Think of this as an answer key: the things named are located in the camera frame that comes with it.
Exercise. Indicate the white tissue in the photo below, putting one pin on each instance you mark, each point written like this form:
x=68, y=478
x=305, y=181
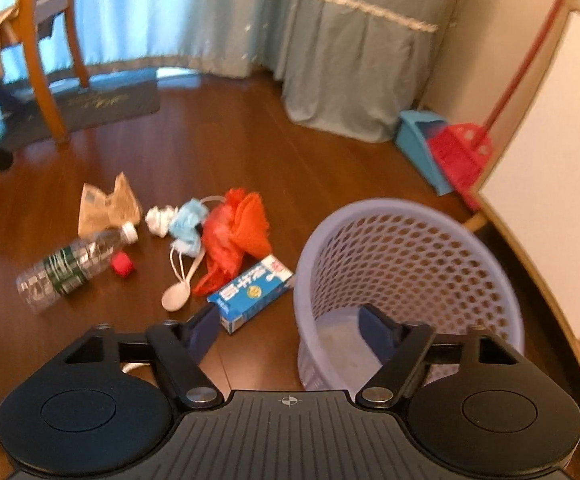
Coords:
x=158, y=220

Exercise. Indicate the dark grey floor mat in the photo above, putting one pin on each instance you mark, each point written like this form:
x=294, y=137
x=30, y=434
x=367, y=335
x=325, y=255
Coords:
x=83, y=109

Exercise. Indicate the red broom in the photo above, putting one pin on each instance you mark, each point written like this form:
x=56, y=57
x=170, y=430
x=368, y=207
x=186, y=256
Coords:
x=462, y=151

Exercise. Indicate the wooden chair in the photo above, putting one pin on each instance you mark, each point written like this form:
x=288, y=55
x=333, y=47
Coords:
x=26, y=22

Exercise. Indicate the blue milk carton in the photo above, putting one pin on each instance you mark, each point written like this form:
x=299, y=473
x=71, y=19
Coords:
x=253, y=290

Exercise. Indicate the brown paper wrapper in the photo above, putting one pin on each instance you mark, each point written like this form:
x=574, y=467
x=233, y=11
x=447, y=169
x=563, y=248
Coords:
x=99, y=211

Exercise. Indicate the red bottle cap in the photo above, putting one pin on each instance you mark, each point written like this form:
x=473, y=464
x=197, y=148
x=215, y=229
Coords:
x=122, y=265

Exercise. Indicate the light blue star curtain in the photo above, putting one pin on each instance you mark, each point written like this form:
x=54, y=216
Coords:
x=220, y=37

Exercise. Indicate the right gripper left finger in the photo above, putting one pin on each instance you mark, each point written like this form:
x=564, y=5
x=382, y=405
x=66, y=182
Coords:
x=178, y=349

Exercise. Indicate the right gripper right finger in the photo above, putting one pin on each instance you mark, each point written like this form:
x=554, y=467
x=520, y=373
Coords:
x=401, y=349

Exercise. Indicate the orange foam fruit net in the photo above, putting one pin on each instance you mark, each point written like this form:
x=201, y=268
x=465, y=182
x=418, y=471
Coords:
x=250, y=230

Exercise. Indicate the beige plastic spoon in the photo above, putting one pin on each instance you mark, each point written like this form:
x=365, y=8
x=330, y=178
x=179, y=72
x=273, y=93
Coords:
x=176, y=296

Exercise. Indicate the blue surgical face mask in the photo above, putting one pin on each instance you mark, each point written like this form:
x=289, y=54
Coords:
x=186, y=229

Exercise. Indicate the orange plastic bag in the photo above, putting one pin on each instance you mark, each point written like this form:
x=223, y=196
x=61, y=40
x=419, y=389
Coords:
x=223, y=257

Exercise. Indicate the lavender plastic mesh basket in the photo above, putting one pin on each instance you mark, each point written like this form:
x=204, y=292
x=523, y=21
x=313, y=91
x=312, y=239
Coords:
x=410, y=261

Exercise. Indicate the clear plastic water bottle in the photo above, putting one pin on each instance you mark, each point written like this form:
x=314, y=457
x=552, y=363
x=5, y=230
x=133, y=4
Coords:
x=72, y=266

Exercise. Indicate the blue plastic dustpan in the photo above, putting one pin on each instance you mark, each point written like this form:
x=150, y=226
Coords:
x=415, y=128

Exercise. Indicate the white wooden cabinet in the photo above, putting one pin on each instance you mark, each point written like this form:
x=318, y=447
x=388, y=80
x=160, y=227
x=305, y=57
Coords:
x=531, y=189

